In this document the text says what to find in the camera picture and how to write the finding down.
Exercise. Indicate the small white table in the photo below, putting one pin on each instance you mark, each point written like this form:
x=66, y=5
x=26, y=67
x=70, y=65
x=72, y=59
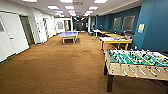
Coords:
x=96, y=31

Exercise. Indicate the blue ping pong table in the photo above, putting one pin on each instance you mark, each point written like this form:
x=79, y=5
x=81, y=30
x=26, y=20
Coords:
x=69, y=35

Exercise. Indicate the yellow notice on blue pillar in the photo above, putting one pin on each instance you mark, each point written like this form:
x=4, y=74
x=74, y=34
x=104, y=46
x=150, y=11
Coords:
x=141, y=27

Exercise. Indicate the yellow wooden table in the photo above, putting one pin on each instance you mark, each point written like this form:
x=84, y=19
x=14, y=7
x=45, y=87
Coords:
x=110, y=34

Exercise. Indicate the foosball gaming table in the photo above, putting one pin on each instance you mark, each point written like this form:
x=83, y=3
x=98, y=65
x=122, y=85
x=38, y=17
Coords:
x=136, y=61

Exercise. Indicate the white room door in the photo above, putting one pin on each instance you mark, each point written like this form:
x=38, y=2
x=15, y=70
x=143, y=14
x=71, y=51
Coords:
x=13, y=35

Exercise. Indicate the interior glass window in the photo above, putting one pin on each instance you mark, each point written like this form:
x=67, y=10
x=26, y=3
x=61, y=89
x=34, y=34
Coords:
x=117, y=22
x=128, y=22

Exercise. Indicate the yellow air hockey gaming table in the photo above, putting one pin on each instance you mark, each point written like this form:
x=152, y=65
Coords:
x=115, y=41

